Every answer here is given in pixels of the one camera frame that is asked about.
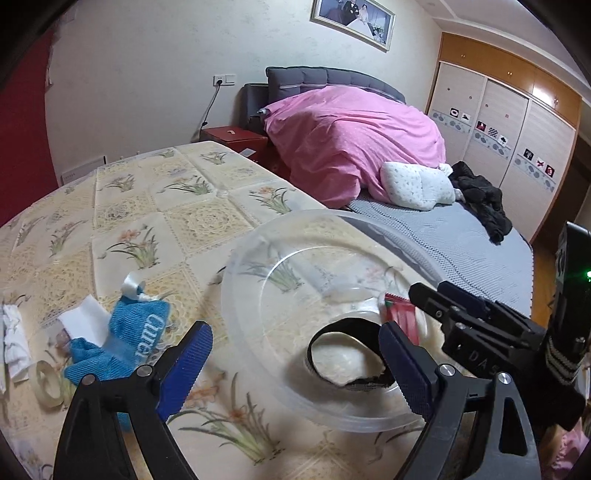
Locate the red nightstand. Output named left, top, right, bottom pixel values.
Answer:
left=199, top=126, right=289, bottom=178

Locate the black power cable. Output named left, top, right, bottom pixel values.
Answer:
left=191, top=80, right=223, bottom=144

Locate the blue cloth pouch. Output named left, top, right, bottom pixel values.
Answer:
left=64, top=298, right=172, bottom=432

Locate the white and wooden wardrobe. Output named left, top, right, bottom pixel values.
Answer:
left=425, top=31, right=583, bottom=245

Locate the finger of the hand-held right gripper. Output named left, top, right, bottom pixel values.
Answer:
left=438, top=281, right=497, bottom=319
left=409, top=283, right=467, bottom=324

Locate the white folded cloth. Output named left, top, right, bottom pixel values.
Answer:
left=0, top=302, right=32, bottom=385

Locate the red curtain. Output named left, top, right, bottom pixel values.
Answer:
left=0, top=32, right=63, bottom=229

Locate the framed wall photo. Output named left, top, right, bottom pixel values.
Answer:
left=309, top=0, right=398, bottom=51

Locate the black strap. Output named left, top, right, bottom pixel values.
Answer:
left=307, top=318, right=398, bottom=392

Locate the clear tape roll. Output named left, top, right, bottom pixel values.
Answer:
left=36, top=360, right=64, bottom=408

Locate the grey padded headboard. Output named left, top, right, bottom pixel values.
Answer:
left=265, top=66, right=407, bottom=104

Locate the white ribbon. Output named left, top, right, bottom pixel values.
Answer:
left=121, top=271, right=174, bottom=304

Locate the black clothing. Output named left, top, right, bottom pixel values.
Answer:
left=450, top=161, right=513, bottom=244

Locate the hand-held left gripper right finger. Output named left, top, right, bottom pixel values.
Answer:
left=379, top=322, right=541, bottom=480

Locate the clear plastic bowl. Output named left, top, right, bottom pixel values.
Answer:
left=221, top=209, right=446, bottom=432

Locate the red packet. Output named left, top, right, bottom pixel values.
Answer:
left=382, top=294, right=428, bottom=344

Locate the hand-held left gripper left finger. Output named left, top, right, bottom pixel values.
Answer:
left=54, top=320, right=214, bottom=480

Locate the white pillow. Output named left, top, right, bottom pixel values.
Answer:
left=379, top=161, right=455, bottom=212

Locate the pink duvet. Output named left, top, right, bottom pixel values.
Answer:
left=263, top=85, right=448, bottom=209

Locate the grey bedsheet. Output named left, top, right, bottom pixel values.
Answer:
left=346, top=189, right=536, bottom=321

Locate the black bed frame side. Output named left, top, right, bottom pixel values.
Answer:
left=243, top=83, right=270, bottom=136

